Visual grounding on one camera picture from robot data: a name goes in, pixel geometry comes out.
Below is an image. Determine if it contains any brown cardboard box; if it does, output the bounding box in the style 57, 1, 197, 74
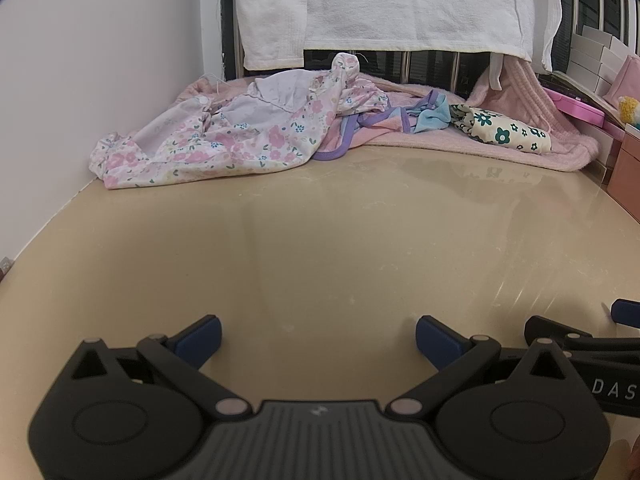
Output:
607, 130, 640, 221

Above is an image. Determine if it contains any white towel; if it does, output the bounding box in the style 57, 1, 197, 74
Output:
234, 0, 563, 73

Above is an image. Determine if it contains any pink floral garment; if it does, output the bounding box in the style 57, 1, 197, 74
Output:
89, 52, 391, 191

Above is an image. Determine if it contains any pink bag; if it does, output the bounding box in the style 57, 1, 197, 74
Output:
605, 55, 640, 111

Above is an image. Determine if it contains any stack of white boxes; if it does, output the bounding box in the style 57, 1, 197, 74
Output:
567, 25, 636, 106

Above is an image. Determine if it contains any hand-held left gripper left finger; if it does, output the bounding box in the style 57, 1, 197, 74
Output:
52, 314, 253, 420

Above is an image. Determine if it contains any pink blanket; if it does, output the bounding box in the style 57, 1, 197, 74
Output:
170, 57, 601, 171

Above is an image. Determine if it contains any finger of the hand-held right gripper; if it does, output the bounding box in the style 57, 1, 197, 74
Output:
612, 299, 640, 324
524, 316, 593, 357

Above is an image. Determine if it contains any pink plastic case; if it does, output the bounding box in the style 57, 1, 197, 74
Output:
542, 87, 608, 126

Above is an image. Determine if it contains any cream cloth with teal flowers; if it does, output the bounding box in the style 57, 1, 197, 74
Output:
448, 104, 552, 155

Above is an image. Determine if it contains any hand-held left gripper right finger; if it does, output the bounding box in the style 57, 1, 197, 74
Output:
389, 315, 587, 418

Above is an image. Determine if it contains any yellow and white plush toy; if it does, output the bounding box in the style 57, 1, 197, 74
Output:
618, 96, 640, 128

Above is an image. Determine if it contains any light blue garment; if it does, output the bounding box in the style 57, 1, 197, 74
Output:
412, 91, 453, 135

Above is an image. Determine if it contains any pink garment with purple trim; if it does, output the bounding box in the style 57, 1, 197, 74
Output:
312, 105, 436, 163

